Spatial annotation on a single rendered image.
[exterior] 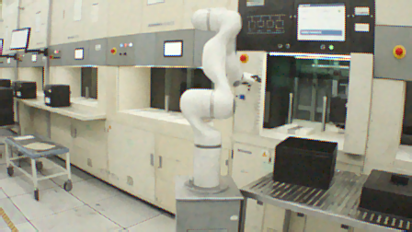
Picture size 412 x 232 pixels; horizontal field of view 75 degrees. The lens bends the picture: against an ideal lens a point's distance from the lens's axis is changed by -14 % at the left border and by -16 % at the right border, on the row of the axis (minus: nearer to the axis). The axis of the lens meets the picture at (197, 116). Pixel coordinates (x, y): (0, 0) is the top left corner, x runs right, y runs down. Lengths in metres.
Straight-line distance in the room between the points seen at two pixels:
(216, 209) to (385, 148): 0.96
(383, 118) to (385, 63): 0.28
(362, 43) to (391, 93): 0.30
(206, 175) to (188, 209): 0.16
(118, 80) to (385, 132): 2.32
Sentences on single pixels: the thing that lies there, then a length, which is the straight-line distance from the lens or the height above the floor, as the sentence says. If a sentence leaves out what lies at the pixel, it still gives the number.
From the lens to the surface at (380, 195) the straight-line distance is 1.28.
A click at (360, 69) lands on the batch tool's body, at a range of 1.71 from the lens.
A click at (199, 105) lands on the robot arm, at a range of 1.27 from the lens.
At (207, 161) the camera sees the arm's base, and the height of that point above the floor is 0.89.
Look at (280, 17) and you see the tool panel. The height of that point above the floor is 1.60.
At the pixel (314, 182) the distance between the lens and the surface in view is 1.47.
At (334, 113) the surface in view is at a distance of 2.33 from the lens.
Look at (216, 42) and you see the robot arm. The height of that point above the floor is 1.38.
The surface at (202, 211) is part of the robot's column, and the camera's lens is 1.31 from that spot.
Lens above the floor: 1.27
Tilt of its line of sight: 9 degrees down
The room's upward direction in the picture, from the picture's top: 2 degrees clockwise
